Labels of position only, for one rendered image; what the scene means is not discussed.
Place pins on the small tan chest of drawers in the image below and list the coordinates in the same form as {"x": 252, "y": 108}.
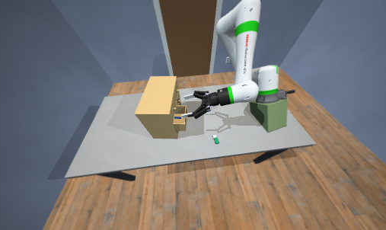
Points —
{"x": 154, "y": 107}

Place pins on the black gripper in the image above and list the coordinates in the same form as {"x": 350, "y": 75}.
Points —
{"x": 206, "y": 103}

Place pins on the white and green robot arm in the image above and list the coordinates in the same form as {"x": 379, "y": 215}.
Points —
{"x": 240, "y": 27}

